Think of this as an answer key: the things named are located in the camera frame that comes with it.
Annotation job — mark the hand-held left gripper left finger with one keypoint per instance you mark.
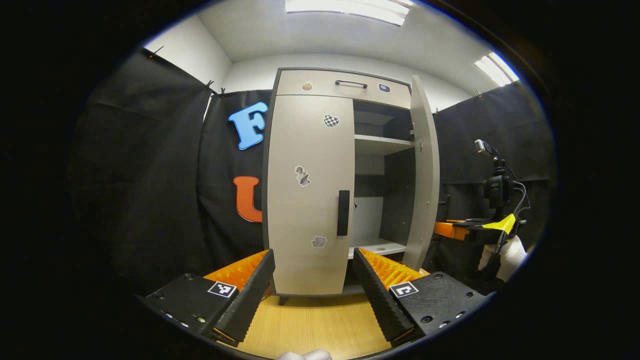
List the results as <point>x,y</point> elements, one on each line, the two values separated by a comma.
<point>250,302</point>

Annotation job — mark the grey cabinet drawer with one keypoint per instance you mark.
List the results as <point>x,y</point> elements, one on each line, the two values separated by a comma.
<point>322,82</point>

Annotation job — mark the long ceiling light panel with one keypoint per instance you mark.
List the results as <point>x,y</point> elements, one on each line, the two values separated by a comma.
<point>350,7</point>

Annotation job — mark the grey cabinet door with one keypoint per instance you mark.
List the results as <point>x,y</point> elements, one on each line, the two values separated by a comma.
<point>300,135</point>
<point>422,175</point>

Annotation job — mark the small ceiling light panel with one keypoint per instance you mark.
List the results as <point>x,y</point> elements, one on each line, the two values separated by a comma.
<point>495,69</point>

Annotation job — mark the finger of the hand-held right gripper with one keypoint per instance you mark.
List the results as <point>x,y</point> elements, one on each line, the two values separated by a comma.
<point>450,230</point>

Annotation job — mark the grey double-door shoe cabinet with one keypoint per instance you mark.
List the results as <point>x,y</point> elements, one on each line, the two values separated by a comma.
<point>395,200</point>

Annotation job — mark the light grey cabinet shelf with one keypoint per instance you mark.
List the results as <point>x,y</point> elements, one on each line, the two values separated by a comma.
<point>380,246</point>
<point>380,145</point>

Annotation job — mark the black backdrop cloth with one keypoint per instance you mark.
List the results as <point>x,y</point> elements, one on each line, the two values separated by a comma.
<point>150,175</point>

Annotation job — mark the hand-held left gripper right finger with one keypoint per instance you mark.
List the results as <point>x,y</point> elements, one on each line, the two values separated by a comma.
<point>382,302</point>

